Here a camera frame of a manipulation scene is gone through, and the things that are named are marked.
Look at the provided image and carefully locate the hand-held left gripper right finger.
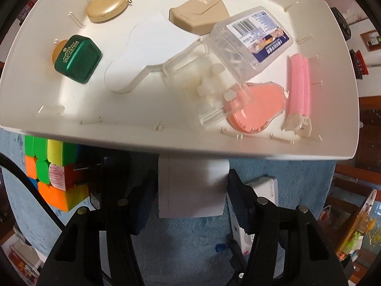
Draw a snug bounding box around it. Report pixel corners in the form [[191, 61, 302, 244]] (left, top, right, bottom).
[[227, 169, 348, 286]]

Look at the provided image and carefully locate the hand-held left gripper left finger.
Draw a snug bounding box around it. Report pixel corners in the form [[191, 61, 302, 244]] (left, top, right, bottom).
[[43, 180, 158, 286]]

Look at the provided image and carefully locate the white plastic storage bin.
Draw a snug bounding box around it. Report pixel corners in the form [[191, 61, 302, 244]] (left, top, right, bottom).
[[0, 0, 362, 163]]

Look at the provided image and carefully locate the pink correction tape dispenser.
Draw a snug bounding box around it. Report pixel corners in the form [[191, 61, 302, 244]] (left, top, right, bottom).
[[222, 80, 289, 133]]

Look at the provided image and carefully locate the white plastic stand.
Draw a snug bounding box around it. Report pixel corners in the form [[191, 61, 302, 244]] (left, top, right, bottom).
[[104, 11, 201, 93]]

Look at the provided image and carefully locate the green bottle with gold cap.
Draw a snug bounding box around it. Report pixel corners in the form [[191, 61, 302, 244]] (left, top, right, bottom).
[[53, 35, 102, 84]]

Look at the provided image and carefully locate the clear labelled plastic box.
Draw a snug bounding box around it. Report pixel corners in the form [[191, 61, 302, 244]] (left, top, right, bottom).
[[208, 5, 294, 79]]

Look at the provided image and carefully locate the gold oval tape measure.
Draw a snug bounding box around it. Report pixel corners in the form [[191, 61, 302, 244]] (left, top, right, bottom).
[[86, 0, 134, 23]]

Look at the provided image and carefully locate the blue plush blanket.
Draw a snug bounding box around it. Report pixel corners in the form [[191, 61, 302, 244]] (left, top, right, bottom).
[[0, 127, 337, 286]]

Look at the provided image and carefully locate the colourful puzzle cube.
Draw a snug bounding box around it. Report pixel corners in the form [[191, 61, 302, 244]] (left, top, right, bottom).
[[24, 135, 90, 213]]

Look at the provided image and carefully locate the stack of books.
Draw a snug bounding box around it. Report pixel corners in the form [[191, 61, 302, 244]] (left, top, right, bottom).
[[0, 229, 45, 286]]

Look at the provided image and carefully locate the dark jar with red lid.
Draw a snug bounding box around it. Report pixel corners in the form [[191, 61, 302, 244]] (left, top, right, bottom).
[[350, 49, 370, 79]]

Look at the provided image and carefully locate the beige plastic holder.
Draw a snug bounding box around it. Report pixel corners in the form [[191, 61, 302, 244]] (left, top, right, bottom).
[[169, 0, 230, 35]]

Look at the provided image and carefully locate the black air fryer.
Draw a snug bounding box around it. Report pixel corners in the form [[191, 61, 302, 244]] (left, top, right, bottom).
[[330, 7, 352, 39]]

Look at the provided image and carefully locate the black cable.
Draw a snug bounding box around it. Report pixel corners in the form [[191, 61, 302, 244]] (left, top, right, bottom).
[[0, 152, 66, 233]]

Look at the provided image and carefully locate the wooden picture frame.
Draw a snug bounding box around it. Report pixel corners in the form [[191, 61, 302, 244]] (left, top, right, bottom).
[[360, 30, 381, 51]]

